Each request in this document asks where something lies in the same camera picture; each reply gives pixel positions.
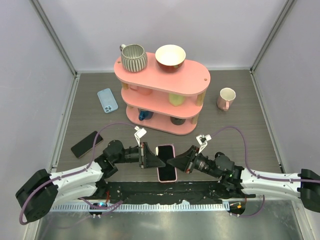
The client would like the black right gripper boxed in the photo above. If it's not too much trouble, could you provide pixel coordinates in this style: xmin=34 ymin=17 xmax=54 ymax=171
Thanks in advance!
xmin=167 ymin=145 xmax=222 ymax=179

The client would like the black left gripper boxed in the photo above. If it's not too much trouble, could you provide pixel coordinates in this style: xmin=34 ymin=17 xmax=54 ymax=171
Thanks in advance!
xmin=113 ymin=141 xmax=165 ymax=168

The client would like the pink phone case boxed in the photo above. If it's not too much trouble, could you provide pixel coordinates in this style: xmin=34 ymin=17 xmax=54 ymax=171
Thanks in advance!
xmin=155 ymin=143 xmax=178 ymax=184

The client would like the purple smartphone black screen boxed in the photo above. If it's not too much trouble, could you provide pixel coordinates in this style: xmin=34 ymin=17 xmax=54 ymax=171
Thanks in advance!
xmin=156 ymin=145 xmax=176 ymax=181

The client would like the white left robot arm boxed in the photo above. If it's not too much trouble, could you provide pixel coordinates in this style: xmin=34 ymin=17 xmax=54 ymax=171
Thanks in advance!
xmin=15 ymin=140 xmax=166 ymax=225

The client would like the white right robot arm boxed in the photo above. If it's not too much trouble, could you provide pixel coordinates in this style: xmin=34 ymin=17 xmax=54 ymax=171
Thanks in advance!
xmin=167 ymin=146 xmax=320 ymax=213

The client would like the light blue phone case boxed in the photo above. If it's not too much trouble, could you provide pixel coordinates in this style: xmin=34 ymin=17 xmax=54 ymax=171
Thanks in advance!
xmin=97 ymin=88 xmax=118 ymax=114

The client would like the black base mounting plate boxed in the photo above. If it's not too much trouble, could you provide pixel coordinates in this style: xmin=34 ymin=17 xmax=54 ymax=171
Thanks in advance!
xmin=84 ymin=181 xmax=256 ymax=205

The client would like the dark teal mug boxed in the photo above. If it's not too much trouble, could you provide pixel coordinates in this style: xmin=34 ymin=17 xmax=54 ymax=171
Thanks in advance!
xmin=170 ymin=116 xmax=186 ymax=126

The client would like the blue mug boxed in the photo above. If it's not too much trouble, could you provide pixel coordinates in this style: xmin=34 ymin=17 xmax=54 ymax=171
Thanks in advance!
xmin=138 ymin=109 xmax=154 ymax=121

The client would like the pink three-tier wooden shelf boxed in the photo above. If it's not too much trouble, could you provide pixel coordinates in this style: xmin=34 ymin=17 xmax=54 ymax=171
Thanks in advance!
xmin=113 ymin=52 xmax=211 ymax=136

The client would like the yellow-green cup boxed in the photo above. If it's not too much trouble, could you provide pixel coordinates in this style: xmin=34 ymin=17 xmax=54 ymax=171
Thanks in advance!
xmin=168 ymin=93 xmax=185 ymax=107

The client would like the pink cup on shelf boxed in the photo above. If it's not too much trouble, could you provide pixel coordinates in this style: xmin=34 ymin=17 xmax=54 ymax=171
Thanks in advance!
xmin=129 ymin=85 xmax=153 ymax=96

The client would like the pink mug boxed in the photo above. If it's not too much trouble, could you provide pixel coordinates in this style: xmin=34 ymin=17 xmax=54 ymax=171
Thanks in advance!
xmin=216 ymin=87 xmax=236 ymax=112

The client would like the grey striped mug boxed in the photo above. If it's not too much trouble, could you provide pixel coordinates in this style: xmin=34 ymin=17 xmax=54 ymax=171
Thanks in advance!
xmin=119 ymin=44 xmax=148 ymax=73

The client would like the red bowl white inside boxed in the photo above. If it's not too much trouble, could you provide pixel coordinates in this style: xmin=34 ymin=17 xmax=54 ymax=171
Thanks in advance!
xmin=155 ymin=44 xmax=186 ymax=73

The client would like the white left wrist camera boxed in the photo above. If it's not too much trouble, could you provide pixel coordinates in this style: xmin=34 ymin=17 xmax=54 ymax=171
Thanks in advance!
xmin=134 ymin=125 xmax=147 ymax=146

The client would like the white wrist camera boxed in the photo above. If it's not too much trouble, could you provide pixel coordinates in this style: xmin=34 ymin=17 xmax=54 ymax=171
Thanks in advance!
xmin=196 ymin=134 xmax=212 ymax=153
xmin=134 ymin=125 xmax=147 ymax=146

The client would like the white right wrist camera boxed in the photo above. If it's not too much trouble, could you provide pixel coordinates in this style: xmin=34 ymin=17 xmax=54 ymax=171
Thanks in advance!
xmin=196 ymin=134 xmax=212 ymax=153

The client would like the white slotted cable duct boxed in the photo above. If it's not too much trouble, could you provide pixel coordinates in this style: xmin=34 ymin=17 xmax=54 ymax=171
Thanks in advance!
xmin=50 ymin=201 xmax=230 ymax=213

